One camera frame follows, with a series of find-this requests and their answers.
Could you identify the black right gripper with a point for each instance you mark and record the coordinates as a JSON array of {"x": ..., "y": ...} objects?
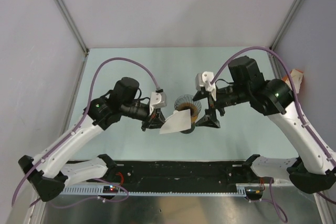
[{"x": 209, "y": 119}]

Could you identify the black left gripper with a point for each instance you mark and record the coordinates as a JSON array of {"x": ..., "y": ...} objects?
[{"x": 154, "y": 120}]

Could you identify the white paper coffee filter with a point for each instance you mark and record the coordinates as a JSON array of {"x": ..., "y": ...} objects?
[{"x": 177, "y": 122}]

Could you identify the smoked glass dripper cone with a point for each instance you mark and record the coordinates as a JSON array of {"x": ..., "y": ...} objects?
[{"x": 185, "y": 102}]

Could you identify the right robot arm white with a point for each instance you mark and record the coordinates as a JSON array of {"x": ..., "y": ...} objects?
[{"x": 312, "y": 171}]

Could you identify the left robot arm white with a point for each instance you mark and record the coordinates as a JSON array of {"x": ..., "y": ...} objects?
[{"x": 50, "y": 172}]

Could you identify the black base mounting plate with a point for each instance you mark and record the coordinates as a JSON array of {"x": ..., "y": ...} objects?
[{"x": 182, "y": 175}]

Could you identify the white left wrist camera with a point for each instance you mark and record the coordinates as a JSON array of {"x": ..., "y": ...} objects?
[{"x": 158, "y": 100}]

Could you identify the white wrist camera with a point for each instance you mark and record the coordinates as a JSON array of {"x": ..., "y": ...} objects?
[
  {"x": 158, "y": 100},
  {"x": 204, "y": 85}
]

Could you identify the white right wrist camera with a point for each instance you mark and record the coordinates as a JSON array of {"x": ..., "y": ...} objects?
[{"x": 204, "y": 85}]

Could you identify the grey slotted cable duct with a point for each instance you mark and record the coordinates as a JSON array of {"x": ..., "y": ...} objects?
[{"x": 109, "y": 190}]

